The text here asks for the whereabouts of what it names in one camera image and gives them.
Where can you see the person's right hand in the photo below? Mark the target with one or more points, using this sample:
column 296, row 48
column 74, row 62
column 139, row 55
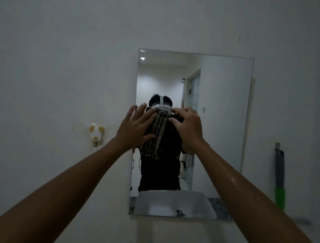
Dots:
column 191, row 132

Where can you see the person's left hand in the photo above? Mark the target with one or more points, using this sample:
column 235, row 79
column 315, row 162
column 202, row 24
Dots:
column 131, row 132

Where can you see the person's left middle finger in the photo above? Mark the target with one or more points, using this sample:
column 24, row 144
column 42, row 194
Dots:
column 141, row 111

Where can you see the person's left thumb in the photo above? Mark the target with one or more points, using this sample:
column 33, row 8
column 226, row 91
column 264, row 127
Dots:
column 148, row 138

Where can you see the person's right thumb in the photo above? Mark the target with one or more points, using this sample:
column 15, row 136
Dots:
column 174, row 123

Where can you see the dark plaid cloth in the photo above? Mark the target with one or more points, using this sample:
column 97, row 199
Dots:
column 157, row 136

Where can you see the person's right forearm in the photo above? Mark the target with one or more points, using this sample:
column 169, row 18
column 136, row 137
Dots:
column 240, row 195

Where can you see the person's left forearm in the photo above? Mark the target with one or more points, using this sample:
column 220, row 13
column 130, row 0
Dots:
column 62, row 192

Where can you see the frameless rectangular wall mirror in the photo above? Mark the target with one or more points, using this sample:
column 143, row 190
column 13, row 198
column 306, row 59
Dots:
column 220, row 112

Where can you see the white dog-shaped wall hook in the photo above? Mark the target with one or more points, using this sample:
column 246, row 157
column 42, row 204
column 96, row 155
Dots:
column 96, row 134

